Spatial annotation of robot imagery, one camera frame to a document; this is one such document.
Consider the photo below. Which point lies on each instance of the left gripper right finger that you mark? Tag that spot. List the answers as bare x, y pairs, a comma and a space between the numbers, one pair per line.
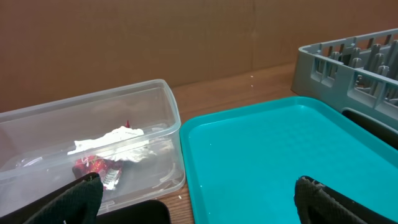
317, 203

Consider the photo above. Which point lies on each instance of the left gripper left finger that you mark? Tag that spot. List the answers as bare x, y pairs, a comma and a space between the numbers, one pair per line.
76, 202

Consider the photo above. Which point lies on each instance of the red snack wrapper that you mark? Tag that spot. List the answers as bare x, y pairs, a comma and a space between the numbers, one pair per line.
108, 164

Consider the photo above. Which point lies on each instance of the white napkin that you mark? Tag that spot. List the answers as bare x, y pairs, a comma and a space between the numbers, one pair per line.
116, 146

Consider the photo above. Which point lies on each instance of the grey dishwasher rack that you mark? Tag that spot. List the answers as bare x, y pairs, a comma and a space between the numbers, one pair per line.
356, 74

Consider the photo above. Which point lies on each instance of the black plastic tray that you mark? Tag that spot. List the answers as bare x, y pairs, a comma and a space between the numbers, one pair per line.
147, 212

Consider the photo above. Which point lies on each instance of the teal serving tray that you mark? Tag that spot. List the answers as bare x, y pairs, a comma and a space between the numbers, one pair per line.
242, 164

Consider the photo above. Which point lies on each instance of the clear plastic bin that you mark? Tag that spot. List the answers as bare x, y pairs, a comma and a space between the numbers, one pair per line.
35, 142

